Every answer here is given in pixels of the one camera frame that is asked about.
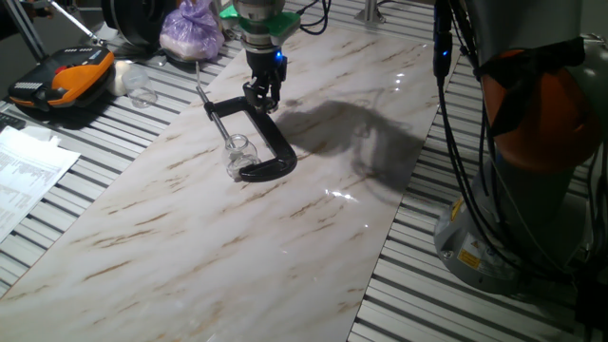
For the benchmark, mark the dark aluminium profile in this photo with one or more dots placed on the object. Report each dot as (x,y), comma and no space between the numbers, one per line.
(26,31)

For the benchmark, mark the orange and black teach pendant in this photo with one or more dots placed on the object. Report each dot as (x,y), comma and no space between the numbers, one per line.
(66,76)

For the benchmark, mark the aluminium post with foot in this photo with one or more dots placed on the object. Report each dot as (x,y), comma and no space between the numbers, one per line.
(369,12)

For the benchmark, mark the black keyboard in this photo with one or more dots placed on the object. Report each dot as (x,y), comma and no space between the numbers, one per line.
(10,122)

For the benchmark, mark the thin metal rod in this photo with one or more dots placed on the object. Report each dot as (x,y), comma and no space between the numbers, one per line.
(78,24)

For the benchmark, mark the purple plastic bag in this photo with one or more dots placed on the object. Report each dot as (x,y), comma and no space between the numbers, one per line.
(190,31)

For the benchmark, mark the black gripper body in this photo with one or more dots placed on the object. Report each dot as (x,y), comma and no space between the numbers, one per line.
(263,66)

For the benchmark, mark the white round object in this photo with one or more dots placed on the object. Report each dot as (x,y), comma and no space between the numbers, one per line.
(118,78)

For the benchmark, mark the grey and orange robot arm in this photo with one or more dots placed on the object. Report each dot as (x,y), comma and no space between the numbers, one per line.
(537,123)

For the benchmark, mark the white printed paper sheets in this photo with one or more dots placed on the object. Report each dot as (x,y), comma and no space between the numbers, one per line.
(28,176)

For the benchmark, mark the clear plastic cup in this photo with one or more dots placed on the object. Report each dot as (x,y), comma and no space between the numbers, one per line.
(140,88)

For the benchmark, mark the black round spool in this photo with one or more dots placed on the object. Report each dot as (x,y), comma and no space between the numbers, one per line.
(138,21)

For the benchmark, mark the black C-clamp with steel screw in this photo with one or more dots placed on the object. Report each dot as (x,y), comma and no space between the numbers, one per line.
(278,152)

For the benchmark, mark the marble patterned board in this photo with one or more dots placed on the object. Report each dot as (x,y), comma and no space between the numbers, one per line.
(214,247)

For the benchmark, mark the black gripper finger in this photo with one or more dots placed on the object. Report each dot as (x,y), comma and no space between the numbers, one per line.
(275,97)
(254,95)

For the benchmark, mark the small clear glass jar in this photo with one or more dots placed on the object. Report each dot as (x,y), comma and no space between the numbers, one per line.
(237,154)

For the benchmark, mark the chrome jar lid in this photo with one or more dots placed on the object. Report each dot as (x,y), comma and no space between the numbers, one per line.
(267,110)

